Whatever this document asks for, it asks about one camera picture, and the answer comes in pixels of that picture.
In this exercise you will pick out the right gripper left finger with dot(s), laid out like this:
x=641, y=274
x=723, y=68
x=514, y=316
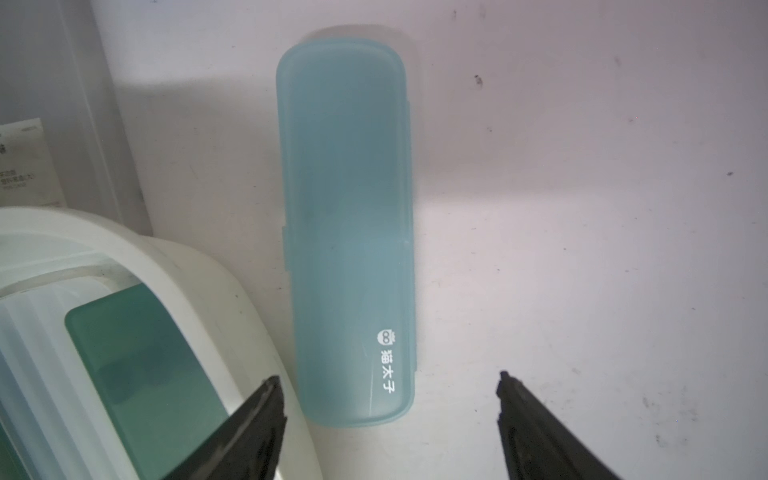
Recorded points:
x=246, y=446

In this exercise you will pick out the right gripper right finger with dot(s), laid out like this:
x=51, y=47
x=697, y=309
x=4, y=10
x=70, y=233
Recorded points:
x=536, y=444

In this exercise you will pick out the frosted clear pencil case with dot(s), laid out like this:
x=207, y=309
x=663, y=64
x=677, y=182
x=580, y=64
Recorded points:
x=50, y=408

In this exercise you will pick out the white storage basin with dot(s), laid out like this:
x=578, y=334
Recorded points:
x=208, y=304

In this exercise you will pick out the light blue pencil case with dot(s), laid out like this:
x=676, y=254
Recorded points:
x=345, y=133

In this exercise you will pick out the clear plastic box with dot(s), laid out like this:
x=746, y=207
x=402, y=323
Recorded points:
x=63, y=142

